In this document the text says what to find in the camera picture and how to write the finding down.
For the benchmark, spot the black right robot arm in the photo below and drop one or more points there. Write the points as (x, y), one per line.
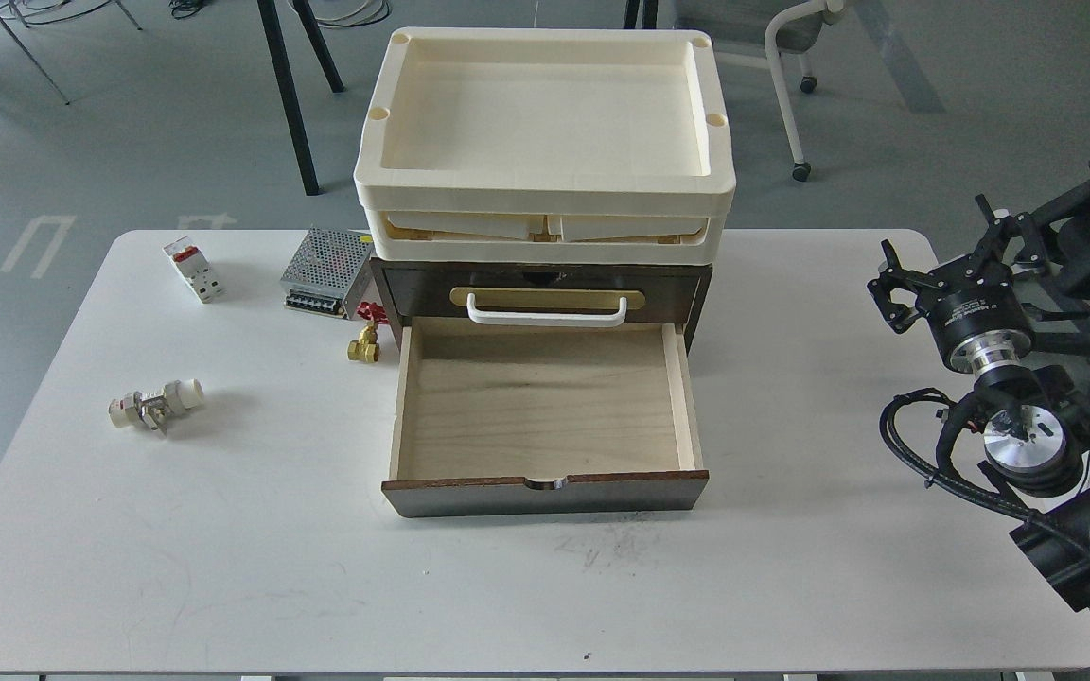
(1018, 443)

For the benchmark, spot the metal mesh power supply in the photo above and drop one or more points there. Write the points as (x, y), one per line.
(329, 273)

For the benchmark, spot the dark wooden cabinet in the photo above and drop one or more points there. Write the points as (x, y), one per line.
(413, 289)

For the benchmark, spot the white red circuit breaker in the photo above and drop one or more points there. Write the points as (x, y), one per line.
(191, 263)

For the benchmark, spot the brass valve red handle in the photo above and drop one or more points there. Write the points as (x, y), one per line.
(365, 348)

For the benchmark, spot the white plastic pipe valve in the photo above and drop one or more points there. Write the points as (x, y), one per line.
(152, 411)

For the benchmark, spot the open wooden drawer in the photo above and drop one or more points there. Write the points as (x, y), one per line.
(497, 420)

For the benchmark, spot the white drawer handle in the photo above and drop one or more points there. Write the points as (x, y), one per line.
(514, 318)

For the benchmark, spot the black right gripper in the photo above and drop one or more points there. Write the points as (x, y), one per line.
(968, 297)

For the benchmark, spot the cream plastic tray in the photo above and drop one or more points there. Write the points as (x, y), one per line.
(547, 146)

